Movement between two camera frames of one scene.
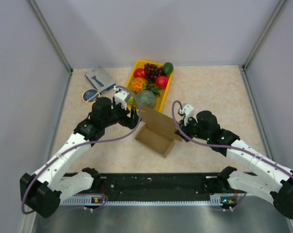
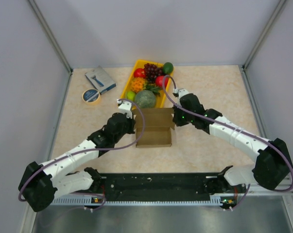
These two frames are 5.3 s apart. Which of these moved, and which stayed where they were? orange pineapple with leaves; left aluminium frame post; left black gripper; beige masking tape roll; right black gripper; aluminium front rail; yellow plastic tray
Moved: right black gripper; left black gripper
Stayed: beige masking tape roll; left aluminium frame post; orange pineapple with leaves; aluminium front rail; yellow plastic tray
